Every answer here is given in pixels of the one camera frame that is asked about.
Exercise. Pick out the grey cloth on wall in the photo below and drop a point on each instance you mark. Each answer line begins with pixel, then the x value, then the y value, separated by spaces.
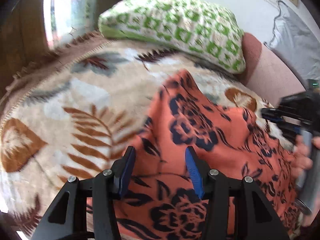
pixel 295 44

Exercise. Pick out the green white patterned pillow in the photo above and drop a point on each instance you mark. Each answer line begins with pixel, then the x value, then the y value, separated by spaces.
pixel 203 29

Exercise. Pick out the person right hand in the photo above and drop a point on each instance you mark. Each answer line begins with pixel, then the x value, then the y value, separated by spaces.
pixel 301 161

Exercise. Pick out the stained glass window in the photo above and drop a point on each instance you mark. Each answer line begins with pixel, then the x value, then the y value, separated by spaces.
pixel 64 20

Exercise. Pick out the orange floral garment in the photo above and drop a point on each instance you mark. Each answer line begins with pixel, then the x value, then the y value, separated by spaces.
pixel 160 202

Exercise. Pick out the leaf pattern fleece blanket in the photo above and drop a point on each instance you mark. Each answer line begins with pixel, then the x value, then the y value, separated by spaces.
pixel 80 119

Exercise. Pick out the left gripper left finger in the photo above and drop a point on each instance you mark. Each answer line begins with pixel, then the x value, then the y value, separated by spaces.
pixel 111 184

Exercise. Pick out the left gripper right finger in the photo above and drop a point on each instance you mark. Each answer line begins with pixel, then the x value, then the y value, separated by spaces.
pixel 212 185

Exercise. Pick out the pink bolster cushion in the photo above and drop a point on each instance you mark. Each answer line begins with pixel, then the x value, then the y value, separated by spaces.
pixel 265 73

